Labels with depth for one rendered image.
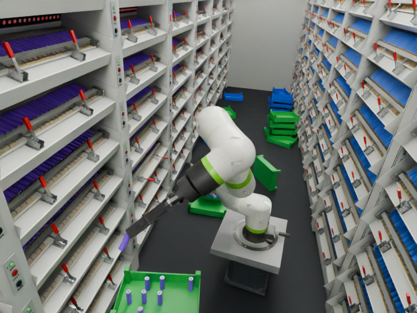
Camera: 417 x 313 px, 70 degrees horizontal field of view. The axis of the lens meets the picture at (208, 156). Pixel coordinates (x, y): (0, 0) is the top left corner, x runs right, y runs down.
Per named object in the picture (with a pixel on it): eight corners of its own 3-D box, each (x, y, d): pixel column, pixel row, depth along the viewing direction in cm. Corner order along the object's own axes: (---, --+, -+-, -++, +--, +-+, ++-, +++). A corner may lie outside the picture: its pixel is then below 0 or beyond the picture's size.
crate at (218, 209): (229, 202, 245) (229, 195, 241) (225, 218, 228) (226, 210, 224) (193, 197, 249) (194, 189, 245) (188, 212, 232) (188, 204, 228)
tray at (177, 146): (188, 136, 283) (193, 124, 276) (170, 168, 230) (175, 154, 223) (169, 127, 282) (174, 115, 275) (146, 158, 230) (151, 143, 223)
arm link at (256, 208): (247, 213, 175) (249, 187, 165) (271, 223, 168) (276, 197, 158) (236, 226, 165) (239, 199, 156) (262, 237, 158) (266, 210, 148)
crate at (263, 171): (269, 191, 263) (277, 189, 266) (273, 172, 254) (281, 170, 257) (252, 174, 287) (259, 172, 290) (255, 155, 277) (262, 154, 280)
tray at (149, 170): (165, 153, 213) (170, 142, 208) (131, 204, 161) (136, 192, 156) (140, 141, 212) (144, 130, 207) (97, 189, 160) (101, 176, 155)
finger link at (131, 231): (151, 223, 84) (149, 224, 83) (131, 238, 85) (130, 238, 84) (144, 215, 84) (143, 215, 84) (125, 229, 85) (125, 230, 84)
